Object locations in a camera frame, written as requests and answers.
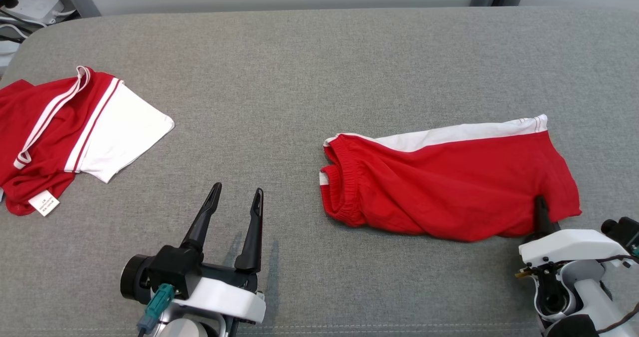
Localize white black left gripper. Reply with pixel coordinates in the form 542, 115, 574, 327
172, 182, 267, 337

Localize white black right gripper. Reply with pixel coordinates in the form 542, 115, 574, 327
516, 195, 632, 324

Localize red shorts with white stripe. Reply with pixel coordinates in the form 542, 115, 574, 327
319, 114, 582, 243

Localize red and white jersey shirt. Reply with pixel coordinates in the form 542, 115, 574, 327
0, 66, 175, 217

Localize grey fabric sofa cushion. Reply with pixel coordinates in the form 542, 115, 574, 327
0, 6, 639, 337

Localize white power strip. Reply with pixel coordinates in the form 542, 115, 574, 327
0, 0, 65, 25

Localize teal camera cable connector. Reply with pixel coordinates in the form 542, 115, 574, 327
137, 283, 176, 337

